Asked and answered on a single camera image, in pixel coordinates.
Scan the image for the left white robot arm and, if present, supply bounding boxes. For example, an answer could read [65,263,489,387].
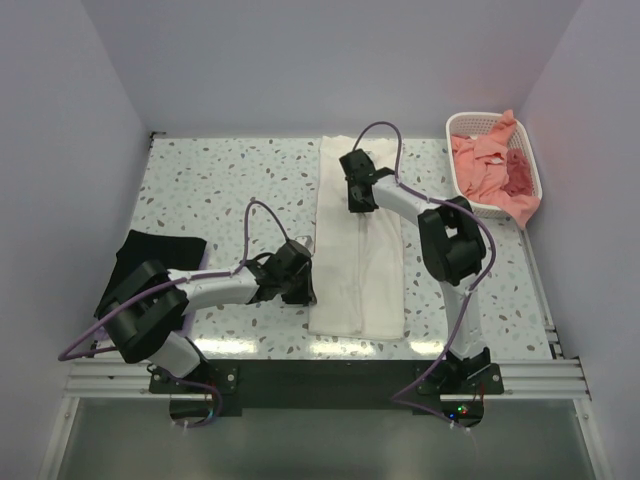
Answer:
[96,239,317,378]

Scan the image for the salmon pink t shirt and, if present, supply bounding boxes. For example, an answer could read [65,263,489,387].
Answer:
[450,108,542,229]

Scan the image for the black folded t shirt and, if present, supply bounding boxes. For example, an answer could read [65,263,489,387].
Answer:
[93,228,209,321]

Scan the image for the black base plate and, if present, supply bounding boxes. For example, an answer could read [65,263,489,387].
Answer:
[149,360,505,427]

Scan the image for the lavender folded t shirt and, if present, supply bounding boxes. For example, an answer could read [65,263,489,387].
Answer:
[92,252,211,344]

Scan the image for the white t shirt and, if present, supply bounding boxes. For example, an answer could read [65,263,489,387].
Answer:
[309,136,405,341]

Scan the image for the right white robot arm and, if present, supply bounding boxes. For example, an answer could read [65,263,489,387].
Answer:
[339,149,491,372]

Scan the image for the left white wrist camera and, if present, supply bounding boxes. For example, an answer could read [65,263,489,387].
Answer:
[295,235,315,253]

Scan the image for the dark pink t shirt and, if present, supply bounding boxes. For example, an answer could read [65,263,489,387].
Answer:
[503,148,534,197]

